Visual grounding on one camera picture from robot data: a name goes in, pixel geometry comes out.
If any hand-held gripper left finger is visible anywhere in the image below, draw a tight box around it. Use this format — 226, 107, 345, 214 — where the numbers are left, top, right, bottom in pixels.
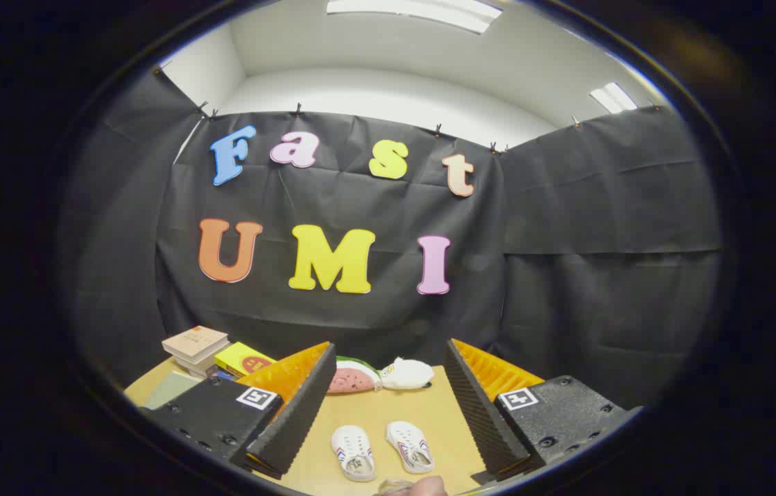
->
139, 341, 337, 481

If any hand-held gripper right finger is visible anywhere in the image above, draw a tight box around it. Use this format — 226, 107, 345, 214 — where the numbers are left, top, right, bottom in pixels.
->
443, 338, 644, 483

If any white canvas shoe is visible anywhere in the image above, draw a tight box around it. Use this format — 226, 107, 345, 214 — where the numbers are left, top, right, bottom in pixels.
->
331, 425, 376, 482
386, 421, 435, 475

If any beige fabric storage box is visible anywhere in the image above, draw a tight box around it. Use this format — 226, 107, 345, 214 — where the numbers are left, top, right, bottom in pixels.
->
143, 371, 204, 411

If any watermelon slice plush toy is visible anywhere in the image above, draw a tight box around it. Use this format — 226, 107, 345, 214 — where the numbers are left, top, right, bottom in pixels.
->
326, 356, 383, 395

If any yellow book with red circle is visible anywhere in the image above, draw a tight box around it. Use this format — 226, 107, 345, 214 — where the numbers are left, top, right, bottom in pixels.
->
214, 342, 277, 378

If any white plush toy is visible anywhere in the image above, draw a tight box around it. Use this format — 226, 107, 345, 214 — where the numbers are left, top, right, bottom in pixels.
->
380, 357, 435, 391

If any grey book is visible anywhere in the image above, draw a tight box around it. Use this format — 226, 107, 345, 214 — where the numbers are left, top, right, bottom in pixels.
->
174, 348, 230, 378

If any beige book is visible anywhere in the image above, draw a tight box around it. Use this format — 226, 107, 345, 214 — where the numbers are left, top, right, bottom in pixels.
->
162, 326, 229, 364

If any small ceiling light panel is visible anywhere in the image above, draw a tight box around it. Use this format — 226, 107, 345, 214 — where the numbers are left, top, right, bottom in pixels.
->
589, 82, 638, 114

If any long ceiling light panel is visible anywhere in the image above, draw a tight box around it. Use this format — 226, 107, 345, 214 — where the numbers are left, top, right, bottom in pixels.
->
326, 0, 502, 35

